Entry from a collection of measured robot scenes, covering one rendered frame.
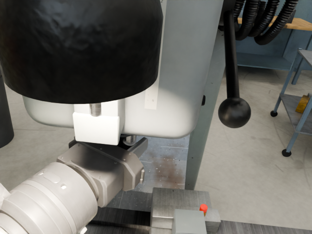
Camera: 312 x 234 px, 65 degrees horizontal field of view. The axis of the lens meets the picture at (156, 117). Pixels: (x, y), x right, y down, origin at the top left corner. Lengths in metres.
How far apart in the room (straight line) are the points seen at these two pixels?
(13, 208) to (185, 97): 0.20
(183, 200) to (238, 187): 1.52
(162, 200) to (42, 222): 0.41
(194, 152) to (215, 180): 1.27
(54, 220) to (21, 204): 0.03
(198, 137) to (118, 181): 0.54
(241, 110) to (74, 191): 0.19
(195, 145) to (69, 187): 0.63
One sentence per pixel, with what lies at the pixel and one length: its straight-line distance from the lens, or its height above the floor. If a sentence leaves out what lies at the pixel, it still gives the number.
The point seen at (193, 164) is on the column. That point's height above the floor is 0.87.
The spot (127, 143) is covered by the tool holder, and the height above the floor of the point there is 1.25.
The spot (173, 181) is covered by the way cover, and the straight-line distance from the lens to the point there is 0.81.
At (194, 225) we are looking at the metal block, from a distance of 0.53.
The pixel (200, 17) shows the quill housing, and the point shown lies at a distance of 0.22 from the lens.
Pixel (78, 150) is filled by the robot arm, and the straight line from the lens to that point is 0.36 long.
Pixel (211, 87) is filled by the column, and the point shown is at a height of 1.18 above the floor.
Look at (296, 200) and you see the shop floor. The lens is 2.30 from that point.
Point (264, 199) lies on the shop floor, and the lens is 2.16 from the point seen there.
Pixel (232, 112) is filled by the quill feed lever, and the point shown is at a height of 1.38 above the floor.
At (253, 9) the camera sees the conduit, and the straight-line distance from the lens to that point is 0.51.
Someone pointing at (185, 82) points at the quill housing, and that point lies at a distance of 0.23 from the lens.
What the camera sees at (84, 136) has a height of 1.35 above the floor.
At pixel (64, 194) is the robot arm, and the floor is 1.27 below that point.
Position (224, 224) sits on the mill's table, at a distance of 0.73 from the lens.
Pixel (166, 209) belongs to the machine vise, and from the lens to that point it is 0.58.
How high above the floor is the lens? 1.49
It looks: 33 degrees down
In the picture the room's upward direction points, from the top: 6 degrees clockwise
